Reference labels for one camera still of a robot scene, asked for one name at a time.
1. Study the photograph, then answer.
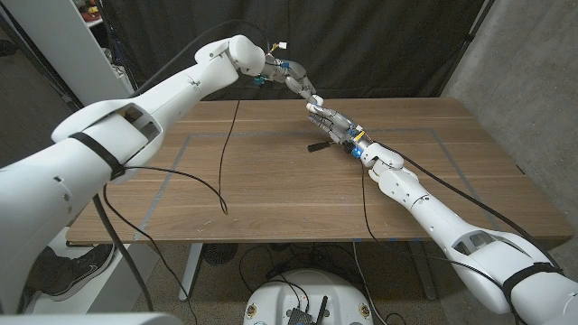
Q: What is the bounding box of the grey floor cable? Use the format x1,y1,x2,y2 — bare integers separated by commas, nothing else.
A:
351,240,378,325

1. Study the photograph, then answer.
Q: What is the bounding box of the black round floor fan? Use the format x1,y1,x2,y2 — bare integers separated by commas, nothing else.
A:
201,243,239,266

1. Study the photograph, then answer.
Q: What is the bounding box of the small red object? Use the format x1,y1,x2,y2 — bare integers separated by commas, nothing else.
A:
71,0,103,23

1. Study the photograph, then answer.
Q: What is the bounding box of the black antenna module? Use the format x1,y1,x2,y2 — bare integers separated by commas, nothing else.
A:
286,295,330,325

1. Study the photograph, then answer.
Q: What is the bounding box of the white airpods case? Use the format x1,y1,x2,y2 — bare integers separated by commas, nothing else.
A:
306,93,325,114

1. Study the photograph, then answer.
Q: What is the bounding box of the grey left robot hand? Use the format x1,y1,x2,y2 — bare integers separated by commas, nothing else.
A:
263,53,325,107

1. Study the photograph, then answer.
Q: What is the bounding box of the black floor cable tangle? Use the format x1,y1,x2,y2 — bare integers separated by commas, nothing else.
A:
238,242,358,294

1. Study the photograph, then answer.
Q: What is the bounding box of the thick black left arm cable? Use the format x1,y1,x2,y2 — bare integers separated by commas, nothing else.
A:
89,18,272,313

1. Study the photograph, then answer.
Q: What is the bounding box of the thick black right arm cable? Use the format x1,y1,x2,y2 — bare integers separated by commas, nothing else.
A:
376,142,564,272

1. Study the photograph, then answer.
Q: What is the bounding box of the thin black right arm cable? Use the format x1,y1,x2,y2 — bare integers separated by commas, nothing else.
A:
359,162,505,290

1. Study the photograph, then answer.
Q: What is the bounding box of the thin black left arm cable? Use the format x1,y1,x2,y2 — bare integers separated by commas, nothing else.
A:
101,98,243,325

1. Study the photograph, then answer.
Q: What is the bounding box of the grey table leg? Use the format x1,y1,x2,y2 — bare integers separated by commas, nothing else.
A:
408,241,438,302

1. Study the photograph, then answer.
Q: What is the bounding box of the black backdrop curtain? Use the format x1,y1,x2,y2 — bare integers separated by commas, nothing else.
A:
97,0,487,118

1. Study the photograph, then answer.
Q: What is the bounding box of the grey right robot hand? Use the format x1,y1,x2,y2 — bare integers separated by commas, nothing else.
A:
306,103,377,159

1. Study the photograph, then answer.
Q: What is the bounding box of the white table leg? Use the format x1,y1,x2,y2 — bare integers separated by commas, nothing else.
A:
178,243,204,302

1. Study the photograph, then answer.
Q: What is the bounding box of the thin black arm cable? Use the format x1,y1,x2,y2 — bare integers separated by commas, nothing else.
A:
359,162,505,290
101,98,243,325

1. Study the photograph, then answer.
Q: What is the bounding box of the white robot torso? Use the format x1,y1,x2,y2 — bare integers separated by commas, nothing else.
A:
243,269,375,325

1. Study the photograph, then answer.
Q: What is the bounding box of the white shelf cabinet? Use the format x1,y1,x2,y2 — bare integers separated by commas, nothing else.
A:
2,0,136,107

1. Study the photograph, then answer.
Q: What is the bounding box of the black backdrop stand pole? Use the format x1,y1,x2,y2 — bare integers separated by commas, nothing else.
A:
96,0,139,91
436,0,496,98

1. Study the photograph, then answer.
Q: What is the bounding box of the black sneaker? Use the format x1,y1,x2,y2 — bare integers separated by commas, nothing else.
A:
38,243,117,302

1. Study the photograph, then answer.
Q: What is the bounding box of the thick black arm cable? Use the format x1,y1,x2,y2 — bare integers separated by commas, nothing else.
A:
89,18,272,313
376,142,564,272

